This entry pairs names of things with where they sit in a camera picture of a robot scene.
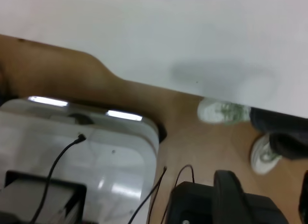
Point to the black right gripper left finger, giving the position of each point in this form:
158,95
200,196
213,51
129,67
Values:
228,197

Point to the dark trouser leg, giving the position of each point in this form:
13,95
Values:
281,120
288,147

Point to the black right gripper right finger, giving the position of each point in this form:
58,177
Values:
304,197

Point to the white robot base platform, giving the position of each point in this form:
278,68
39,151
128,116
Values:
115,147

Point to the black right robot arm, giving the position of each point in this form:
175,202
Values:
190,200

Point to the white green sneaker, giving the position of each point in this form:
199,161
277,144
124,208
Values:
262,159
216,112

